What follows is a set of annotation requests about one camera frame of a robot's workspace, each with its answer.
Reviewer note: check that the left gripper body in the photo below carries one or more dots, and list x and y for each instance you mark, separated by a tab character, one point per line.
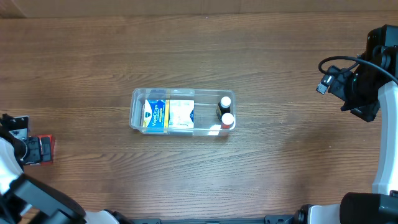
33	154

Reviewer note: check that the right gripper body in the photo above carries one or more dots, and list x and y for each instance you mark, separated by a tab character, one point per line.
360	89

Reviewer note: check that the red medicine box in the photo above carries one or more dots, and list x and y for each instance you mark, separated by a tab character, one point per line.
53	147

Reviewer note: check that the blue yellow VapoDrops box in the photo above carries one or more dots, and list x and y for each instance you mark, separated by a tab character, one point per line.
155	113

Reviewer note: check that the orange tube white cap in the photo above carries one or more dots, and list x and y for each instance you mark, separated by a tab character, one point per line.
227	121

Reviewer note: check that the dark bottle white cap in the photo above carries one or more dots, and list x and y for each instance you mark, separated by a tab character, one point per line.
223	106

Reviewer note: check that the white medicine box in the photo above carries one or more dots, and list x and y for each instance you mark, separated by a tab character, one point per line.
181	114

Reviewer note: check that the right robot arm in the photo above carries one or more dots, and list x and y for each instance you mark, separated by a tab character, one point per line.
380	205

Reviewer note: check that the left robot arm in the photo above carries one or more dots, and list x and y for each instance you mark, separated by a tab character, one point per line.
21	192

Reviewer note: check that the clear plastic container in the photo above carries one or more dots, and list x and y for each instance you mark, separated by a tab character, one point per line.
206	121

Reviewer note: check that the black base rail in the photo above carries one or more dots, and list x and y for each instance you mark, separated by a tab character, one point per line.
299	217

